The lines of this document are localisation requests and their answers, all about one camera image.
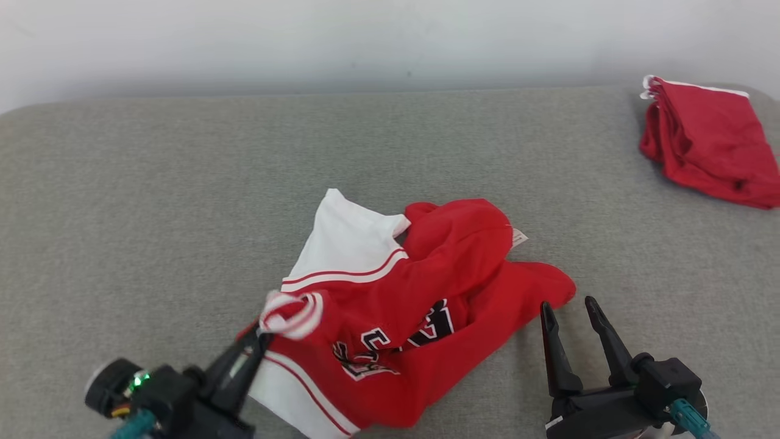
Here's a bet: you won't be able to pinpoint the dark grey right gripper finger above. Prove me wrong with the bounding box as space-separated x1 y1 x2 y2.
585 296 637 386
540 302 584 398

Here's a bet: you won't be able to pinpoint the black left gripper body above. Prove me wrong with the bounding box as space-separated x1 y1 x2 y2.
165 369 254 439

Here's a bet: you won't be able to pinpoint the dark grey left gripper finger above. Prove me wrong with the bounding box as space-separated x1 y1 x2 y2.
207 329 269 397
222 334 273 415

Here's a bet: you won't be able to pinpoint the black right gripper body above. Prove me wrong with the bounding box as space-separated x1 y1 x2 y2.
544 381 668 439

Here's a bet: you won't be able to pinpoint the red Bulls jersey shirt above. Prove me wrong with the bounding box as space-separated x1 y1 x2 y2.
247 189 576 439

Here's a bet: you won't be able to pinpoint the red shorts with white trim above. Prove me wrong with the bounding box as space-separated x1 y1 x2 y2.
639 74 780 210

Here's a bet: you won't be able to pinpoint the black cable with teal connector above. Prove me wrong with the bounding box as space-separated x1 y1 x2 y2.
111 407 160 439
669 399 721 439

